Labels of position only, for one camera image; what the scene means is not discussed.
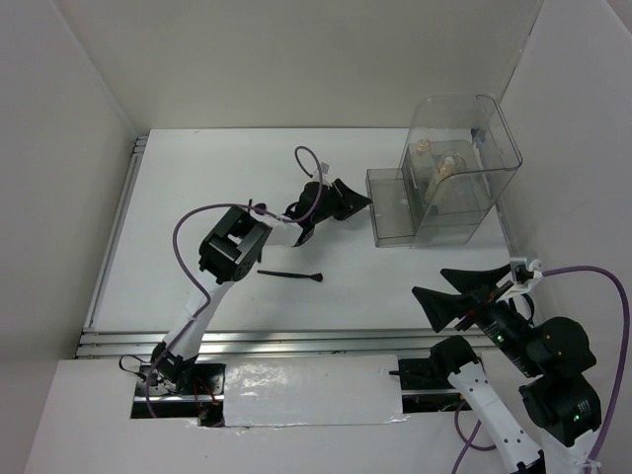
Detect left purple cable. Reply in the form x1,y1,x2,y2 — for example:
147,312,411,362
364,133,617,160
145,145,330,420

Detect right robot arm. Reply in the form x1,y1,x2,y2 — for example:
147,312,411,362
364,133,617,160
412,262,601,473

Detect white cover plate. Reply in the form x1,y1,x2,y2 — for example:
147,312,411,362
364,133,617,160
223,355,405,428

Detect aluminium front rail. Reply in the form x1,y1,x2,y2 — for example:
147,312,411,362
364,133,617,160
75,329,459,359

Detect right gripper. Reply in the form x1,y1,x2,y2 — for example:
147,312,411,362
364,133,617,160
410,259,542,372

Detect frosted bottle gold pump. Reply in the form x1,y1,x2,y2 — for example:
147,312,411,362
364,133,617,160
416,139,432,155

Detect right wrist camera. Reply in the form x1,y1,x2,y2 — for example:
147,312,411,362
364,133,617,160
499,257,543,301

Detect clear organizer drawer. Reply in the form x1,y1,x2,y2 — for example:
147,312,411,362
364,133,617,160
365,168,416,248

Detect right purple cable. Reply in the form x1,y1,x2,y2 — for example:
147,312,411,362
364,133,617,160
451,265,632,474

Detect purple cable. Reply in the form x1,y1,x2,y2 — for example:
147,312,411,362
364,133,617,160
145,145,330,420
451,265,632,474

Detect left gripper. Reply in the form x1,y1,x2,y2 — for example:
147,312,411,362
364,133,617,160
310,177,370,224

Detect cream bottle clear cap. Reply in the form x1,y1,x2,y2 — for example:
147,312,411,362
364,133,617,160
425,150,463,203

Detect aluminium left rail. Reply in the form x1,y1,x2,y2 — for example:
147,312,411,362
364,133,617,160
82,135,149,331

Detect clear acrylic makeup organizer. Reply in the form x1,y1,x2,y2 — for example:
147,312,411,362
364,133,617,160
397,93,523,250

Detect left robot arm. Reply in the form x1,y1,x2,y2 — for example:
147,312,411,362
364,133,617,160
150,179,371,394

